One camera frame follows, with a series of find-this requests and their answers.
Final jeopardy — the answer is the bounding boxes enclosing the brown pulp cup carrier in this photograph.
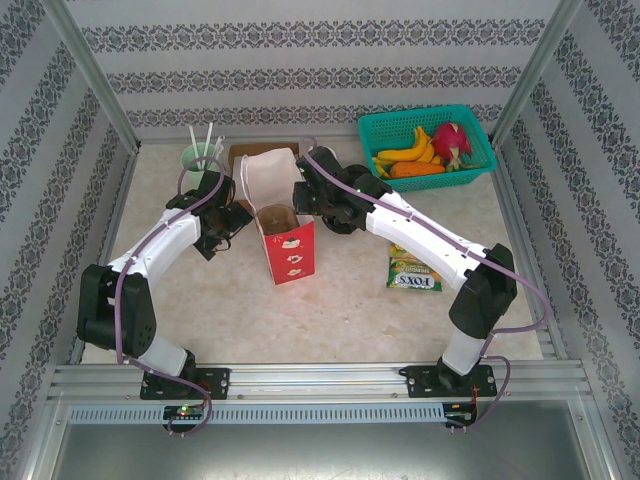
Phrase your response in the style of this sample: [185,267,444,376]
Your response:
[255,203,299,236]

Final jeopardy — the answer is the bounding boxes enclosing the white red printed paper bag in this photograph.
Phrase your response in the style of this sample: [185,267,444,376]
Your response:
[232,147,318,287]

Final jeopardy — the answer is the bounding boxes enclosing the mint green straw holder cup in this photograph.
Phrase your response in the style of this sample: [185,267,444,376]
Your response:
[180,142,224,189]

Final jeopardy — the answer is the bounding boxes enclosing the brown cardboard napkin box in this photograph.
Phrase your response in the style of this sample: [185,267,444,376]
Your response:
[228,143,301,204]

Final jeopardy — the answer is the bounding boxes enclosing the yellow banana bunch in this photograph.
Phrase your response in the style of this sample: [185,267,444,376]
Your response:
[372,125,441,180]

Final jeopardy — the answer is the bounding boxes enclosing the orange carrot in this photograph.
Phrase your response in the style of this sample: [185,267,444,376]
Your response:
[389,160,446,180]

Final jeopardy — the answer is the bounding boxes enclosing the teal plastic basket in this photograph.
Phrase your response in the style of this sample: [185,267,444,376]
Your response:
[357,104,497,196]

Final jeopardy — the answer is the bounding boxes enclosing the green yellow candy bag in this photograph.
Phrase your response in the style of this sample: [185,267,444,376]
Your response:
[385,243,444,295]

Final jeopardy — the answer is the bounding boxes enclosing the pink dragon fruit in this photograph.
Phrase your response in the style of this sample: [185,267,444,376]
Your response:
[430,122,482,174]

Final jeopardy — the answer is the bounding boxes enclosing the small circuit board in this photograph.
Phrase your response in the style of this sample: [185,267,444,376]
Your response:
[163,405,204,420]

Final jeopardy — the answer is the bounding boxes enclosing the grey metal shelf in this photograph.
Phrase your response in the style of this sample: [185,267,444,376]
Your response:
[29,399,621,480]

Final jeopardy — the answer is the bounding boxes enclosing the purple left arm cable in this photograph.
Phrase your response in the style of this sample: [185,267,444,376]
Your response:
[114,162,231,439]

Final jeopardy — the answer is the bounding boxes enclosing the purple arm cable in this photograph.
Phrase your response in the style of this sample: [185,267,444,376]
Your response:
[298,135,554,434]
[114,162,231,439]

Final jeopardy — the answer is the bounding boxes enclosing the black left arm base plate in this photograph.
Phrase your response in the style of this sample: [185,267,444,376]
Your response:
[139,367,231,401]

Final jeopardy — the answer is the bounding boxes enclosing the aluminium mounting rail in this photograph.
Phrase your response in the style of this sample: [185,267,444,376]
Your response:
[47,363,594,401]

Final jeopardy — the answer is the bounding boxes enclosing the aluminium frame post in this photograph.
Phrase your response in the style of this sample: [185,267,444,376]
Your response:
[42,0,142,149]
[489,0,584,144]

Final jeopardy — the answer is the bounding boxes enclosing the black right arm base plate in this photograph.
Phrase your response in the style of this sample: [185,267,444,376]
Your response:
[403,364,499,400]

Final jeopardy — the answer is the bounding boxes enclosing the slotted grey cable duct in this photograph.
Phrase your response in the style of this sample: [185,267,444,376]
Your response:
[67,403,446,425]

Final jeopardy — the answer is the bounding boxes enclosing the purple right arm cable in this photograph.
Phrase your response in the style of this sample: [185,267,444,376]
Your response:
[298,135,554,434]

